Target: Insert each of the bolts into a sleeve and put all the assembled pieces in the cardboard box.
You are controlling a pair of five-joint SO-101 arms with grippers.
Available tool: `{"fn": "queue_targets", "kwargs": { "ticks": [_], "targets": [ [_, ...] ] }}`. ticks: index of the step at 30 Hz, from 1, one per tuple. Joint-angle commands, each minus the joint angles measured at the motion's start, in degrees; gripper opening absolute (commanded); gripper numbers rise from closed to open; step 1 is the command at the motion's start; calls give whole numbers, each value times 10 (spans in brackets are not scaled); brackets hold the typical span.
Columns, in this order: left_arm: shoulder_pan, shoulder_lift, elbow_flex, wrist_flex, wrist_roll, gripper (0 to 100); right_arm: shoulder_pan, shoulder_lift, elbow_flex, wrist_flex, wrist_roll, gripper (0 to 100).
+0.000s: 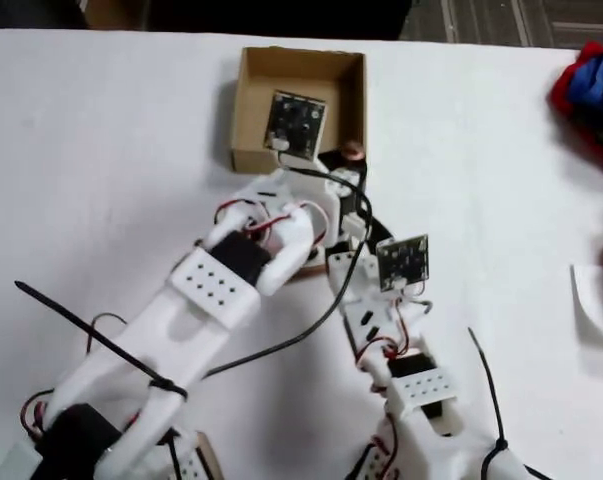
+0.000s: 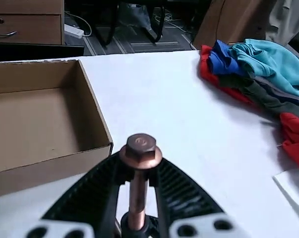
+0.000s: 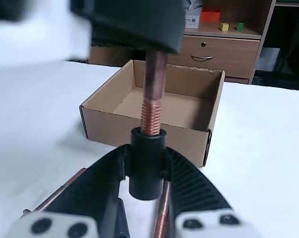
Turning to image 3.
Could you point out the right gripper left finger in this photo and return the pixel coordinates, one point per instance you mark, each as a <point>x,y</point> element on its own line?
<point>89,193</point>

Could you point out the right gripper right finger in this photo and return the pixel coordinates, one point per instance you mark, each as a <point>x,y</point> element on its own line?
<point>194,188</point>

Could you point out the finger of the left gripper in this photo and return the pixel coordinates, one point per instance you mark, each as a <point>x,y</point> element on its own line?
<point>139,22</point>

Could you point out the black sleeve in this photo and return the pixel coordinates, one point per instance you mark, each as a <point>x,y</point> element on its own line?
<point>145,158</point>

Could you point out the copper bolt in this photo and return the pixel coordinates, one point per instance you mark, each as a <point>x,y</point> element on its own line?
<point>70,182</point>
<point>153,99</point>
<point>162,215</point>

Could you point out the cardboard box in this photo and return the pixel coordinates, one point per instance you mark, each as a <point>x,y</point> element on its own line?
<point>179,124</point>

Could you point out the wooden drawer cabinet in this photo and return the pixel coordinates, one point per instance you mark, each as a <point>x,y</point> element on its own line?
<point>226,52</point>

